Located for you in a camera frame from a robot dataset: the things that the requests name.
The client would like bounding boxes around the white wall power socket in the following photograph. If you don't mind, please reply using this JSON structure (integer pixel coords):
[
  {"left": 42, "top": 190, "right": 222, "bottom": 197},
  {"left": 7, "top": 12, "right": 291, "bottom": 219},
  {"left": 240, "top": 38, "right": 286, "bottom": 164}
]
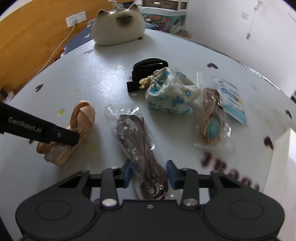
[{"left": 65, "top": 11, "right": 87, "bottom": 28}]

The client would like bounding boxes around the colourful patterned storage box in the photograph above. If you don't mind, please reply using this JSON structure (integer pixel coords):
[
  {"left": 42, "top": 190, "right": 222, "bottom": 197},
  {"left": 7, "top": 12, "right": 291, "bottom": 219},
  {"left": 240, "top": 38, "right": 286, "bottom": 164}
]
[{"left": 140, "top": 6, "right": 187, "bottom": 34}]

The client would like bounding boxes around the white blue medicine sachet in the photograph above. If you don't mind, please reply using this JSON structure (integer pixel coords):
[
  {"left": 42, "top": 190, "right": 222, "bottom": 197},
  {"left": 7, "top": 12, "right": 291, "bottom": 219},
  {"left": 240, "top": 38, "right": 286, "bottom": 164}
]
[{"left": 213, "top": 77, "right": 246, "bottom": 124}]

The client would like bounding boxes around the blue floral drawstring pouch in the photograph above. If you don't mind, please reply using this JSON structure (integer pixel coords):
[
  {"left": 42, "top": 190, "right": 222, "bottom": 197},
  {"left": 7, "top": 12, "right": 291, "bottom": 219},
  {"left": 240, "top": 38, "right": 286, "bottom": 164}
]
[{"left": 139, "top": 67, "right": 201, "bottom": 114}]

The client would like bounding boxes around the bagged tan cord turquoise pendant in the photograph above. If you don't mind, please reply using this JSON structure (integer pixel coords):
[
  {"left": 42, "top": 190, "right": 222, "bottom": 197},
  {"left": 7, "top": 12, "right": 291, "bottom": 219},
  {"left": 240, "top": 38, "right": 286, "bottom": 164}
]
[{"left": 194, "top": 70, "right": 231, "bottom": 149}]

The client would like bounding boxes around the cat-shaped cream ceramic holder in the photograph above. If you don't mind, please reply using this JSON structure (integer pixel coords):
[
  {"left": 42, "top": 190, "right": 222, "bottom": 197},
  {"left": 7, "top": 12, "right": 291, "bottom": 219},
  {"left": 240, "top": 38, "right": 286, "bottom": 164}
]
[{"left": 91, "top": 1, "right": 145, "bottom": 46}]

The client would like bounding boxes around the white power cable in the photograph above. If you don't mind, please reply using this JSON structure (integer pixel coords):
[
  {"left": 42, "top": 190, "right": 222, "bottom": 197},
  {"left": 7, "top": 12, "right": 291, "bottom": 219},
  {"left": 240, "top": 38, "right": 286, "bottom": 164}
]
[{"left": 40, "top": 22, "right": 76, "bottom": 71}]

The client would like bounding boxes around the white drawer cabinet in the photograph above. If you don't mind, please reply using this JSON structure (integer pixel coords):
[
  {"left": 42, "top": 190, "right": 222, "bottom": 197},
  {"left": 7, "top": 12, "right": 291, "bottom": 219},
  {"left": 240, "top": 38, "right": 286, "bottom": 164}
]
[{"left": 142, "top": 0, "right": 189, "bottom": 11}]

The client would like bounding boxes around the white shallow tray box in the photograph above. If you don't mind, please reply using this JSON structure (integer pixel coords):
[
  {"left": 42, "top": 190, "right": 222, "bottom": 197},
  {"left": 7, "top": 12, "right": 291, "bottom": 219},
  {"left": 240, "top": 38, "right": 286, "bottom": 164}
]
[{"left": 263, "top": 128, "right": 296, "bottom": 240}]

